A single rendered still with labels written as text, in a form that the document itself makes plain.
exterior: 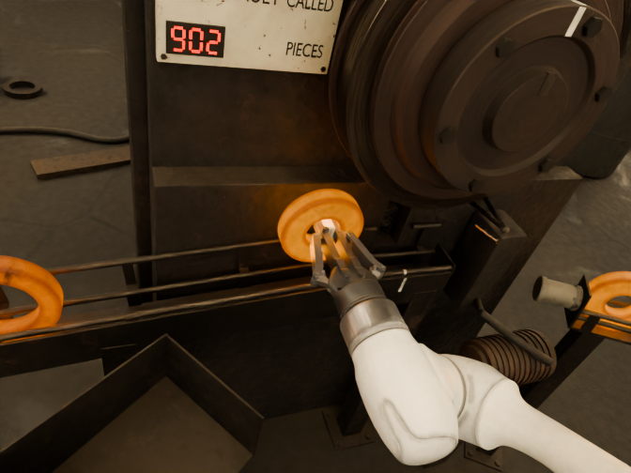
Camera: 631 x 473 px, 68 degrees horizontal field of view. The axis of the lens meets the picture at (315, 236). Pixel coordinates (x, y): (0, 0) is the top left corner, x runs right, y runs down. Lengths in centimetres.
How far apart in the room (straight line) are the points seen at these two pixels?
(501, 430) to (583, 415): 132
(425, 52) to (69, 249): 161
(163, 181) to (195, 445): 42
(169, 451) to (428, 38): 69
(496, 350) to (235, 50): 87
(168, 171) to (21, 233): 132
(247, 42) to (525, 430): 65
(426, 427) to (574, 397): 149
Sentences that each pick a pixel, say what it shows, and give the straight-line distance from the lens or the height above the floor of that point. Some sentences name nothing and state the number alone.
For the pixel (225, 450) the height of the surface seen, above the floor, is 61.
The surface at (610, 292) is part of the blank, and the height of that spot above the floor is 73.
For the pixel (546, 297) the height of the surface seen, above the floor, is 67.
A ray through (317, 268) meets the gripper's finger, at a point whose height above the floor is 84.
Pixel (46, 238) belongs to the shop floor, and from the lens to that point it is 205.
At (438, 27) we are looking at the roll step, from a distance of 65.
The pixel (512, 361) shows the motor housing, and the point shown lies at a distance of 122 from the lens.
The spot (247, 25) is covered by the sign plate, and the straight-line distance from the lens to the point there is 73.
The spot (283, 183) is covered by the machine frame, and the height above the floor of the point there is 87.
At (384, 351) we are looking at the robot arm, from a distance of 62.
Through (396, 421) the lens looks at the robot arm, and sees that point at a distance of 60.
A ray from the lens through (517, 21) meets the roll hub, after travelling 64.
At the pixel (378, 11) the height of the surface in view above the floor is 120.
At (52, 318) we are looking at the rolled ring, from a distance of 90.
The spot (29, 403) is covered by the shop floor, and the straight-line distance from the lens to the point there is 160.
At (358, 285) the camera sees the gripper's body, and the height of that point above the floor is 86.
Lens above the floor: 133
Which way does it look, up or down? 39 degrees down
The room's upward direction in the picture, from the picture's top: 15 degrees clockwise
